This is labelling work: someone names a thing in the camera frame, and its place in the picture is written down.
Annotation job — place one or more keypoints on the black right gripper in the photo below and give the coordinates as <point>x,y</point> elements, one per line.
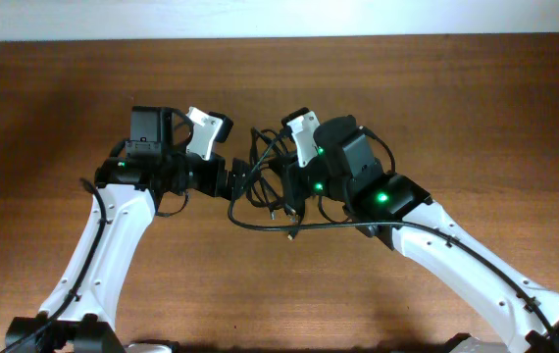
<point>288,177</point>

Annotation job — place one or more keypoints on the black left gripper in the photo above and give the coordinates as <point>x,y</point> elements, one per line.
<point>214,186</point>

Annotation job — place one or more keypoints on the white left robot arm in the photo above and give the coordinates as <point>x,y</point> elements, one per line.
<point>166,151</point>

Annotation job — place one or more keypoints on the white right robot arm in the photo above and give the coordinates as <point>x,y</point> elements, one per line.
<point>334,160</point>

